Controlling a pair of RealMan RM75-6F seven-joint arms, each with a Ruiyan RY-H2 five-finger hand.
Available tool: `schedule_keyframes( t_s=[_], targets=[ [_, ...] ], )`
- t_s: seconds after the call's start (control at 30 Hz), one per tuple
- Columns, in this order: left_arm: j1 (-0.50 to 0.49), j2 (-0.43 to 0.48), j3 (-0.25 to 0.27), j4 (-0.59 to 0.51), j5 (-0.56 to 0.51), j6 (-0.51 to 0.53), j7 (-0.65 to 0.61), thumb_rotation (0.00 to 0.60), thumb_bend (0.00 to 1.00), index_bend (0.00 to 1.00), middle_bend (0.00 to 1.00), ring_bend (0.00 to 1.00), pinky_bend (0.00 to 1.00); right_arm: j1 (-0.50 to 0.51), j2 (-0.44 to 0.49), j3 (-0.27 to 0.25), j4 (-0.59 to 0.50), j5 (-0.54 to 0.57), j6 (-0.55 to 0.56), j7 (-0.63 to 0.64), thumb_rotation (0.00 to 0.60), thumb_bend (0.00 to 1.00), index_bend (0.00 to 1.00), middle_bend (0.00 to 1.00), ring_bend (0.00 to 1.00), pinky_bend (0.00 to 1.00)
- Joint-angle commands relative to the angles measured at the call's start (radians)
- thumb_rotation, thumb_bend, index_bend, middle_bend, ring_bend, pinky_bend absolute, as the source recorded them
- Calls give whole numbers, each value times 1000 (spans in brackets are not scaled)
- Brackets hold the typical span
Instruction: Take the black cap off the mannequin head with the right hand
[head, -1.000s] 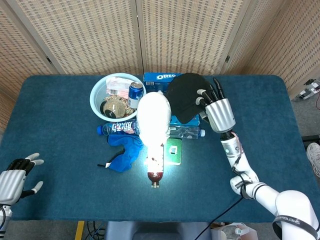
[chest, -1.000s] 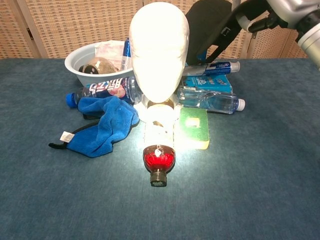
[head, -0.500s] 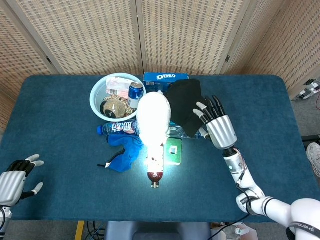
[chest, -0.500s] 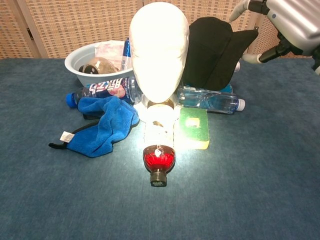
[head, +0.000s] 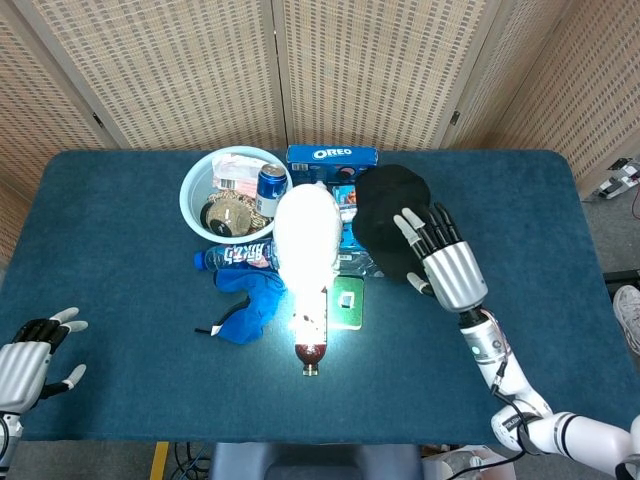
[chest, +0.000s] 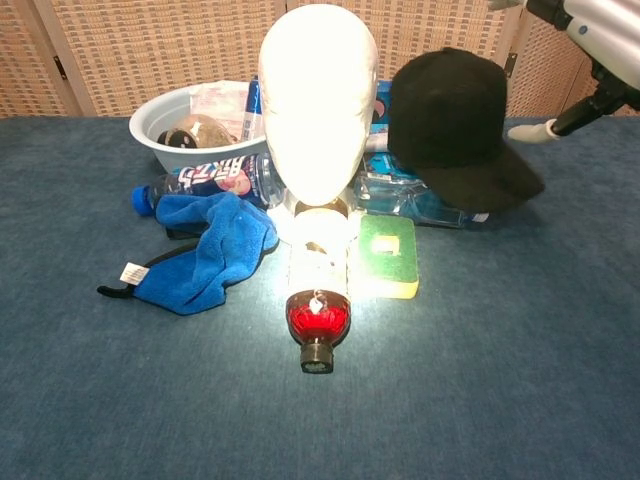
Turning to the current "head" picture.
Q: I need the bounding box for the blue Oreo biscuit box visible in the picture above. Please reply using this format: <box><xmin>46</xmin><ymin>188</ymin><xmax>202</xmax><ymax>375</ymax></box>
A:
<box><xmin>286</xmin><ymin>144</ymin><xmax>380</xmax><ymax>185</ymax></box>

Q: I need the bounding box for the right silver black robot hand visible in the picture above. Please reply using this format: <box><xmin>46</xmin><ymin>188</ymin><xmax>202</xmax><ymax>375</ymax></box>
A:
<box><xmin>393</xmin><ymin>202</ymin><xmax>489</xmax><ymax>314</ymax></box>

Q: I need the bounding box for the black baseball cap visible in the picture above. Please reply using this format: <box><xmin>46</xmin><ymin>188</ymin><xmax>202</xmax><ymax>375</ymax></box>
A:
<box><xmin>352</xmin><ymin>163</ymin><xmax>436</xmax><ymax>285</ymax></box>

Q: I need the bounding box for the clear water bottle white cap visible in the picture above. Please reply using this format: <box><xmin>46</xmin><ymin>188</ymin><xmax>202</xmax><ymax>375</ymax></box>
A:
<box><xmin>337</xmin><ymin>252</ymin><xmax>386</xmax><ymax>279</ymax></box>

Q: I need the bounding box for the white sneaker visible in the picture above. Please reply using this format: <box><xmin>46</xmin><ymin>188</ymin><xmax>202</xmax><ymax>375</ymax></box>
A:
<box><xmin>612</xmin><ymin>284</ymin><xmax>640</xmax><ymax>356</ymax></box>

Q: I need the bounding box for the pink snack packet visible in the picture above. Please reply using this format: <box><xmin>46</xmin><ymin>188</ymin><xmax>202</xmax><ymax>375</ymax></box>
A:
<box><xmin>210</xmin><ymin>153</ymin><xmax>271</xmax><ymax>199</ymax></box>

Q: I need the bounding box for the black floor stand base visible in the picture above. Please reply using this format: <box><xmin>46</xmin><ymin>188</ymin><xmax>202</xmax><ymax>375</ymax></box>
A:
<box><xmin>602</xmin><ymin>268</ymin><xmax>640</xmax><ymax>287</ymax></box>

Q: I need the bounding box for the red liquid bottle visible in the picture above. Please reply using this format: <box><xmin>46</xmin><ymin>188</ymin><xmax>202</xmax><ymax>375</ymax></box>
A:
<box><xmin>292</xmin><ymin>287</ymin><xmax>330</xmax><ymax>377</ymax></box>

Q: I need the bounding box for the white power strip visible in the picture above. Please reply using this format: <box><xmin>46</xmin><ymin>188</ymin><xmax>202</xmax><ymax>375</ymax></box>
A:
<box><xmin>597</xmin><ymin>157</ymin><xmax>640</xmax><ymax>201</ymax></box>

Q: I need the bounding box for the blue microfibre cloth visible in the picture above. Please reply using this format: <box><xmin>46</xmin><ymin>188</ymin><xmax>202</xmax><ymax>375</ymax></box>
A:
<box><xmin>194</xmin><ymin>269</ymin><xmax>287</xmax><ymax>346</ymax></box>

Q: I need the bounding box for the blue labelled drink bottle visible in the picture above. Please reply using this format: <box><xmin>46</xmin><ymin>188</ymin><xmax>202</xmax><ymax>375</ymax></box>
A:
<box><xmin>193</xmin><ymin>238</ymin><xmax>281</xmax><ymax>274</ymax></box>

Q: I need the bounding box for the light blue plastic basin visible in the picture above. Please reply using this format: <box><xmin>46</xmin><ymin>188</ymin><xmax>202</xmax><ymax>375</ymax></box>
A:
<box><xmin>178</xmin><ymin>145</ymin><xmax>294</xmax><ymax>240</ymax></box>

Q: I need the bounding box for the woven folding screen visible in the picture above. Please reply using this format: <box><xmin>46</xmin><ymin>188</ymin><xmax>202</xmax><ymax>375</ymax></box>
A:
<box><xmin>0</xmin><ymin>0</ymin><xmax>640</xmax><ymax>264</ymax></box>

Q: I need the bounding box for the round brown jar black lid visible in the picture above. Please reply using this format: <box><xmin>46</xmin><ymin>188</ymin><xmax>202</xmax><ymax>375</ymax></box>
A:
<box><xmin>199</xmin><ymin>191</ymin><xmax>256</xmax><ymax>237</ymax></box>

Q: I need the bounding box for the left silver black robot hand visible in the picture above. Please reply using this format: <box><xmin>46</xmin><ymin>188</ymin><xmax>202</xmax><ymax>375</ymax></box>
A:
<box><xmin>0</xmin><ymin>307</ymin><xmax>90</xmax><ymax>414</ymax></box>

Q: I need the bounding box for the blue drink can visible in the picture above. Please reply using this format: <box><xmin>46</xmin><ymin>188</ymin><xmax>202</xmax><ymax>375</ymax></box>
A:
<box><xmin>254</xmin><ymin>163</ymin><xmax>290</xmax><ymax>219</ymax></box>

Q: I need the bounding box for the white foam mannequin head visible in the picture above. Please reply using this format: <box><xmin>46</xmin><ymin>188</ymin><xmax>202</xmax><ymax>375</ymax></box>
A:
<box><xmin>272</xmin><ymin>182</ymin><xmax>345</xmax><ymax>311</ymax></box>

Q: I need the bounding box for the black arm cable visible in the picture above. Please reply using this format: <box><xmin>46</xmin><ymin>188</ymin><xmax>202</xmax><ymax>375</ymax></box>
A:
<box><xmin>489</xmin><ymin>362</ymin><xmax>534</xmax><ymax>459</ymax></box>

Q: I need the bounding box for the teal toothpaste box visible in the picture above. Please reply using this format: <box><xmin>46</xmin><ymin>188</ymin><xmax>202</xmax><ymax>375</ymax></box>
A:
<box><xmin>339</xmin><ymin>207</ymin><xmax>362</xmax><ymax>250</ymax></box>

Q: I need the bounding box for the green yellow sponge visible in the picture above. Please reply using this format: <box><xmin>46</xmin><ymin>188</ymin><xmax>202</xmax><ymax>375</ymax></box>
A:
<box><xmin>329</xmin><ymin>275</ymin><xmax>366</xmax><ymax>331</ymax></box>

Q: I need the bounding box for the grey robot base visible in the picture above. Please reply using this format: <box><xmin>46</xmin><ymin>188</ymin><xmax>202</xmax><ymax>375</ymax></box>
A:
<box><xmin>207</xmin><ymin>442</ymin><xmax>426</xmax><ymax>480</ymax></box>

